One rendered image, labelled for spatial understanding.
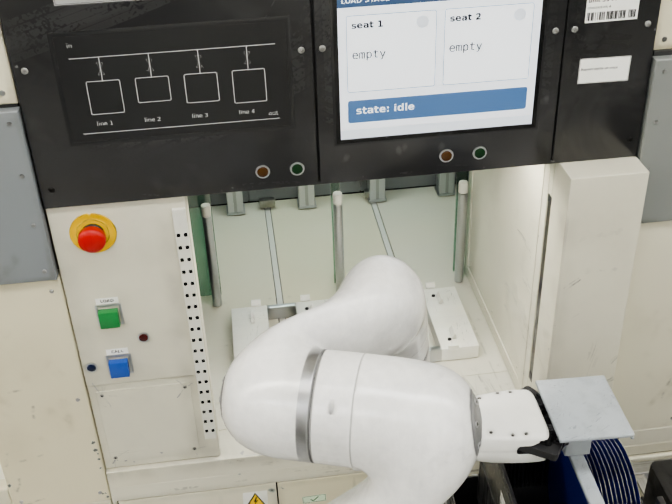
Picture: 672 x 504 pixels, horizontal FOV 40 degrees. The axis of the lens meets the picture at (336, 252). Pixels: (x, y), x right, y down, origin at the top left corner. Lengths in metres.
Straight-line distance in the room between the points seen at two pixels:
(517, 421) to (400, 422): 0.51
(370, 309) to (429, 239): 1.37
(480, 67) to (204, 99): 0.39
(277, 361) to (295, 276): 1.31
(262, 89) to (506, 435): 0.57
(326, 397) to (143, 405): 0.86
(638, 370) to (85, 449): 0.97
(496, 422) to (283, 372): 0.52
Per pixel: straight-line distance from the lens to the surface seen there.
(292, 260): 2.17
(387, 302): 0.88
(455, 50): 1.32
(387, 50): 1.30
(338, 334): 0.86
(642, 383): 1.78
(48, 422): 1.64
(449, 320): 1.92
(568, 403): 1.32
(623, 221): 1.48
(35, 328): 1.52
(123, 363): 1.53
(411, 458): 0.79
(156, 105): 1.31
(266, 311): 1.96
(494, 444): 1.26
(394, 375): 0.79
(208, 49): 1.28
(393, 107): 1.33
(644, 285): 1.63
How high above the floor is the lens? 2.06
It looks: 33 degrees down
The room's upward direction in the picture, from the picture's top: 2 degrees counter-clockwise
